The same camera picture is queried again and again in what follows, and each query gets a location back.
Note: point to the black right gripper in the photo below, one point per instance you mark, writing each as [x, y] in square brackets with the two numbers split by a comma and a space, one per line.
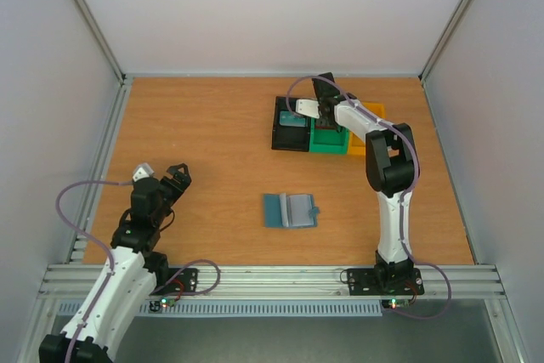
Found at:
[325, 116]

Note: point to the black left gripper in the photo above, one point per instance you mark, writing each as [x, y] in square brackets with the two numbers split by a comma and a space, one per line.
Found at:
[184, 179]

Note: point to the teal blue card holder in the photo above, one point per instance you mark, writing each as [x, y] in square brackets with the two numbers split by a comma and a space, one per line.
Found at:
[290, 212]

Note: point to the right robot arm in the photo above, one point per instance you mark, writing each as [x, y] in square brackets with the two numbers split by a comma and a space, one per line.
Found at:
[391, 169]

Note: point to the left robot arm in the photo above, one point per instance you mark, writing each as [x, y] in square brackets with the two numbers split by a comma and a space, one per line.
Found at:
[132, 272]

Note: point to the green storage bin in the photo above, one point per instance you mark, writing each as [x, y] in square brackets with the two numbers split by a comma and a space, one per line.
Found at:
[328, 140]

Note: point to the yellow storage bin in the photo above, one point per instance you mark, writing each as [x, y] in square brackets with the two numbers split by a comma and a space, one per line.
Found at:
[356, 146]

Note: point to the black storage bin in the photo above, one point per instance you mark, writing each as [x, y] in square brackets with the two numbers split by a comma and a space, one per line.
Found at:
[286, 138]

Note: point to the left small circuit board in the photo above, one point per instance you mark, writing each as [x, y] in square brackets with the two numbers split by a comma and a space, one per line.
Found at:
[162, 304]

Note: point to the small circuit board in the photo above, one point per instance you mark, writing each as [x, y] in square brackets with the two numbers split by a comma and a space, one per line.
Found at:
[395, 303]
[162, 304]

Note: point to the right small circuit board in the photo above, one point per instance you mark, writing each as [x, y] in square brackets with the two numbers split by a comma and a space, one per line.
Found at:
[395, 303]

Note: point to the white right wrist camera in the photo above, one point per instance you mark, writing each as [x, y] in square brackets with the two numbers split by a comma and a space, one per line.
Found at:
[308, 107]

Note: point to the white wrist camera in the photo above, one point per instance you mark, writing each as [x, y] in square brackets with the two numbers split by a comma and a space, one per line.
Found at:
[142, 171]
[308, 107]

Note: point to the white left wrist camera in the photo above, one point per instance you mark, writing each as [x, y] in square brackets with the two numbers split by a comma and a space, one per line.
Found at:
[142, 171]

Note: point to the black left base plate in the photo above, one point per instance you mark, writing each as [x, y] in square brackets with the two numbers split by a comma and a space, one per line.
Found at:
[186, 281]

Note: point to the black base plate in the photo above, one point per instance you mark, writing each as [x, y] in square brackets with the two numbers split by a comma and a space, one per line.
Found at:
[364, 282]
[186, 281]

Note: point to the grey slotted cable duct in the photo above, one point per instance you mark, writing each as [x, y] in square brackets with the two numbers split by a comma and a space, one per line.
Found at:
[193, 308]

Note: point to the aluminium front rail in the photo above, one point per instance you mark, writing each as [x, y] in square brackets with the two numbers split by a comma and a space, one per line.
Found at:
[290, 282]

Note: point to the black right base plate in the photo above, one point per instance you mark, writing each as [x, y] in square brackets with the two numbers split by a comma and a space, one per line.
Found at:
[364, 282]

